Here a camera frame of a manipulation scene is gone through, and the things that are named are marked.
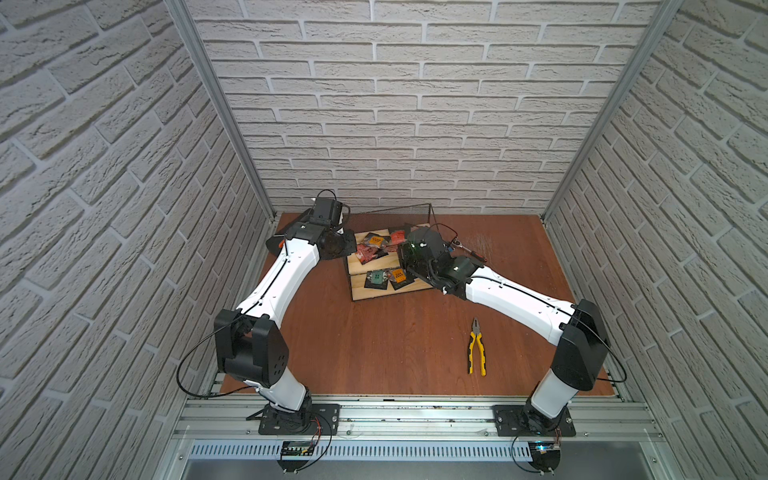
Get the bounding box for orange label tea bag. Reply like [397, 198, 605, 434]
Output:
[362, 233, 390, 250]

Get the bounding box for aluminium front rail frame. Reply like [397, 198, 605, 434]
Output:
[154, 395, 682, 479]

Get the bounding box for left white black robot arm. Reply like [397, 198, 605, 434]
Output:
[213, 196, 356, 413]

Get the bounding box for black wire wooden shelf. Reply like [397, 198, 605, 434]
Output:
[346, 203, 436, 301]

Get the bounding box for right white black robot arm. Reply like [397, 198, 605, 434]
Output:
[398, 227, 610, 433]

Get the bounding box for left controller board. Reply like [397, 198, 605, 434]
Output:
[277, 440, 317, 473]

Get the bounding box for red tea bag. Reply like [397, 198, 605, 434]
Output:
[386, 231, 406, 252]
[355, 244, 388, 265]

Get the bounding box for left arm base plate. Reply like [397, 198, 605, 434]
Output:
[258, 403, 341, 436]

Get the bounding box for controller board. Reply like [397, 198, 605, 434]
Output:
[277, 440, 317, 473]
[528, 442, 561, 474]

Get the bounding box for right controller board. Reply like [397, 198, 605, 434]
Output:
[528, 442, 561, 474]

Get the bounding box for green label tea bag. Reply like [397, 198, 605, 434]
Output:
[364, 270, 389, 290]

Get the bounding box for orange tea bag shelf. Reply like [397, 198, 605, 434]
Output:
[387, 268, 415, 291]

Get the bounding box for black plastic tool case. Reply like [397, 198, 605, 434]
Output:
[266, 210, 309, 256]

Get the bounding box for yellow black combination pliers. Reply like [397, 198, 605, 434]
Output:
[468, 318, 487, 377]

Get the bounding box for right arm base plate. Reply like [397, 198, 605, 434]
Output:
[492, 405, 576, 438]

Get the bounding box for red black ratchet wrench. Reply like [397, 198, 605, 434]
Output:
[452, 239, 487, 263]

